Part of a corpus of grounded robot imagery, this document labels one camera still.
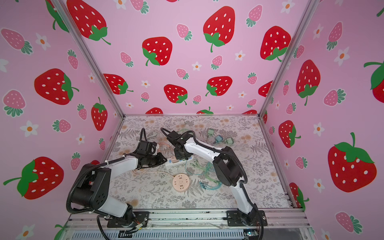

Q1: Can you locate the teal plug adapter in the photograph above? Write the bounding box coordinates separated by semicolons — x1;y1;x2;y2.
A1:
215;135;223;144

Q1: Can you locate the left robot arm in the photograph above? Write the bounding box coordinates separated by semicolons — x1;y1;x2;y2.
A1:
66;128;167;227

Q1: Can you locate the round pink power socket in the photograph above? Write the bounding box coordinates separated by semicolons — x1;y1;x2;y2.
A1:
172;174;190;193

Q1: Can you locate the white blue power strip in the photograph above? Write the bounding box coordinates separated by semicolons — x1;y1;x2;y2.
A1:
165;156;194;168

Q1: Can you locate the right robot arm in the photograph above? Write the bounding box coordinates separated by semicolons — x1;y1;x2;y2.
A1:
161;128;268;228

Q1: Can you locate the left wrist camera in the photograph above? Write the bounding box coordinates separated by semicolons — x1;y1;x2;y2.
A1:
139;141;158;155

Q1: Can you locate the green cable bundle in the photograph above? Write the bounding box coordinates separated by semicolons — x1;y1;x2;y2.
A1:
176;128;229;191

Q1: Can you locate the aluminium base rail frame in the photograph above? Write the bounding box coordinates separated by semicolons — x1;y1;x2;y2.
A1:
57;209;316;240

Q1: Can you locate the pink plug adapter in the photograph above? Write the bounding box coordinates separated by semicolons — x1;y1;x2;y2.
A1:
170;158;179;164

